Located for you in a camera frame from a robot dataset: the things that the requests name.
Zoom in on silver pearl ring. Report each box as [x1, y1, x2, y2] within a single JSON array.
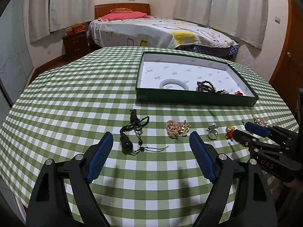
[[206, 123, 219, 140]]

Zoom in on red boxes on nightstand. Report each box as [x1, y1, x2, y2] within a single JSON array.
[[65, 22, 87, 36]]

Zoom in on brown wooden door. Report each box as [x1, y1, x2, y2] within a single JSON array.
[[269, 0, 303, 105]]

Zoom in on black bead cord necklace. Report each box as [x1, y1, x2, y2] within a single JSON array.
[[119, 109, 169, 156]]

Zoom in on window curtains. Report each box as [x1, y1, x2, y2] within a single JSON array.
[[173, 0, 268, 49], [28, 0, 94, 43]]

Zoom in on crystal cluster brooch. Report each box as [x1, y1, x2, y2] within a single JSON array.
[[252, 114, 268, 127]]

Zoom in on bed with patterned sheet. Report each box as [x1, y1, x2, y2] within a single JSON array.
[[88, 17, 238, 58]]

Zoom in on small red knot charm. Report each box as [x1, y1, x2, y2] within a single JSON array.
[[235, 91, 243, 96]]

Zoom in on dark red bead bracelet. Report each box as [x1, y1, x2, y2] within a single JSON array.
[[196, 80, 226, 95]]

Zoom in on right window curtains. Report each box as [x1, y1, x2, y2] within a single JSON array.
[[173, 0, 268, 49]]

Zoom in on wooden headboard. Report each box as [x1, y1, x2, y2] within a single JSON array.
[[94, 2, 151, 20]]

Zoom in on left window curtains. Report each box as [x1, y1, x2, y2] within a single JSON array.
[[28, 0, 94, 43]]

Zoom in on dark wooden nightstand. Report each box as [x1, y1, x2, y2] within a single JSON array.
[[62, 31, 90, 58]]

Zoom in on green white checkered tablecloth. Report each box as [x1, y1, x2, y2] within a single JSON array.
[[1, 47, 298, 226]]

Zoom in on gold chain necklace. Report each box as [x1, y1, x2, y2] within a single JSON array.
[[165, 119, 192, 139]]

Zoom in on pink pillow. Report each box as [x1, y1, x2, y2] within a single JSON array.
[[98, 11, 150, 22]]

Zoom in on person's hand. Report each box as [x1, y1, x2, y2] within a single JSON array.
[[284, 179, 303, 191]]

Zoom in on white jade bangle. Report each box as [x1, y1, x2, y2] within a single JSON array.
[[159, 79, 189, 91]]

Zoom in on glass wardrobe door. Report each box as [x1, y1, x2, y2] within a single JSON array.
[[1, 0, 33, 106]]

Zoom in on green shallow box tray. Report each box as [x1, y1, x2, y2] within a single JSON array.
[[136, 52, 259, 107]]

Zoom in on red tassel gold charm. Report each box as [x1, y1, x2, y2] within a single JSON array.
[[225, 125, 235, 141]]

